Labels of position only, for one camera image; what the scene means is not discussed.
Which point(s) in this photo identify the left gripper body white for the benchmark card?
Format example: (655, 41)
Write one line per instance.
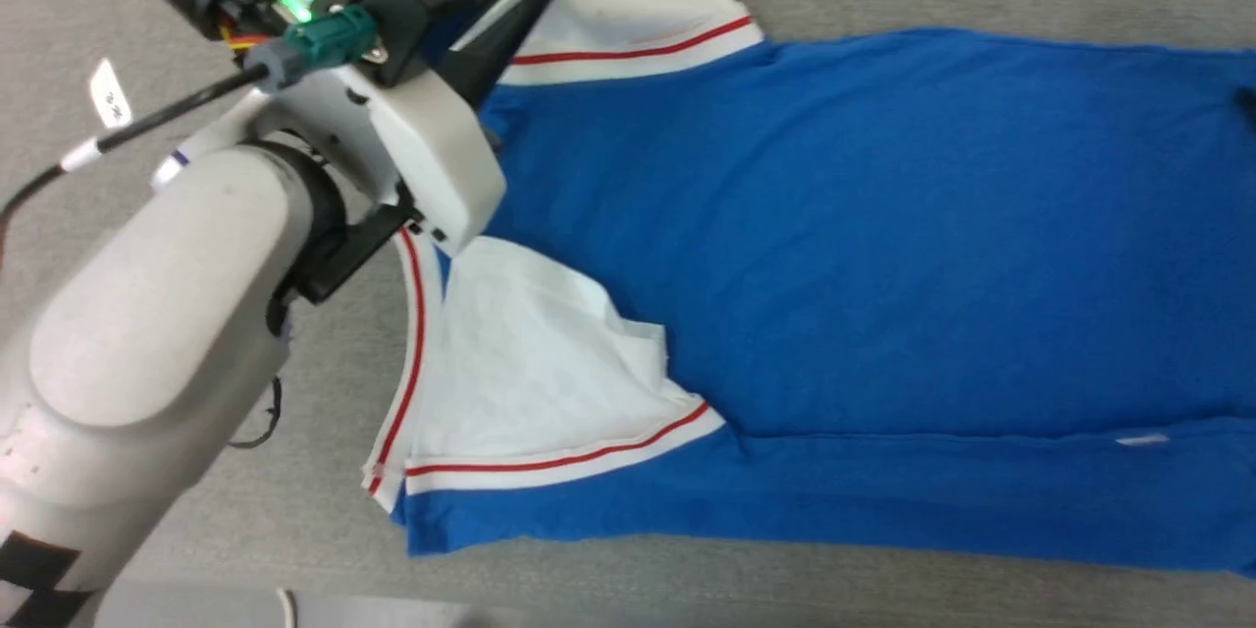
(432, 157)

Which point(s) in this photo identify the blue and white jersey shirt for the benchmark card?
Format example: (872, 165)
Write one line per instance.
(834, 245)

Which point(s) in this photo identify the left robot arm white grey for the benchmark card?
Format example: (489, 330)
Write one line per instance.
(157, 334)

